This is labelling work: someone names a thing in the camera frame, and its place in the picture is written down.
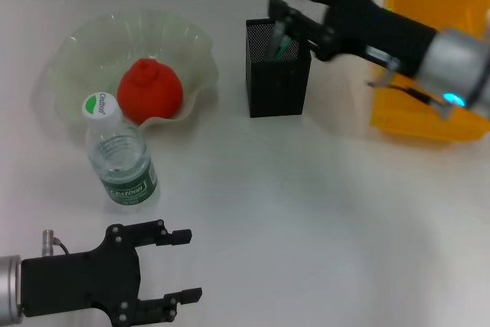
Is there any left gripper cable with plug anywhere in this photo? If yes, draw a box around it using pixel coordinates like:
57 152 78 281
41 229 70 257

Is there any red-orange knobbly orange fruit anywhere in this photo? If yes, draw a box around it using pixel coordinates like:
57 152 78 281
116 57 184 125

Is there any black mesh pen holder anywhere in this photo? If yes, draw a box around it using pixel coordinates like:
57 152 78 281
244 16 313 119

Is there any yellow plastic bin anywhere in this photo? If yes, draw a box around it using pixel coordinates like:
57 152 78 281
369 0 490 145

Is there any gripper cable with plug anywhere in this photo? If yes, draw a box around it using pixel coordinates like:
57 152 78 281
41 229 70 257
366 55 457 121

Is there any clear bottle with green label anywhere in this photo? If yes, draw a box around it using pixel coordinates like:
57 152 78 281
80 91 161 208

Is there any grey pen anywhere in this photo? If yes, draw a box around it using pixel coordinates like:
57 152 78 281
267 20 288 61

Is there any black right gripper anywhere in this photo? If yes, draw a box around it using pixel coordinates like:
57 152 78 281
267 0 439 77

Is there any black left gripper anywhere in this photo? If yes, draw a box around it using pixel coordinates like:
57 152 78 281
21 218 204 326

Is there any translucent green wavy fruit bowl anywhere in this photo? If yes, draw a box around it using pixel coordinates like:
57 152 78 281
38 9 220 131

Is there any right gripper cable with plug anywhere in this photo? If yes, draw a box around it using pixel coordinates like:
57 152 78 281
366 55 457 121

